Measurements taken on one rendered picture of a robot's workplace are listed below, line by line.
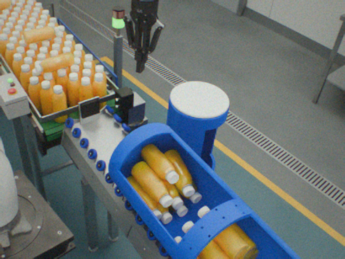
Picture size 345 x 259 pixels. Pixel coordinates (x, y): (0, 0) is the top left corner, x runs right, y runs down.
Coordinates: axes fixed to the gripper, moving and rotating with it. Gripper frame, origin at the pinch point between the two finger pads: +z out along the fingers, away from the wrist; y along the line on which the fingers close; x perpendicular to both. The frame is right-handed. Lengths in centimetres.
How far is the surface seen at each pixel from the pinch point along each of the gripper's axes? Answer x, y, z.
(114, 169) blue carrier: -12.2, -1.6, 36.7
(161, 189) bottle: -12.9, 16.3, 36.1
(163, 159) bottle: -3.1, 12.2, 32.6
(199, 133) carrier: 41, 12, 53
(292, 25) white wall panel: 363, 20, 118
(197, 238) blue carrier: -29, 35, 30
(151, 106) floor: 161, -64, 144
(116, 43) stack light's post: 72, -50, 40
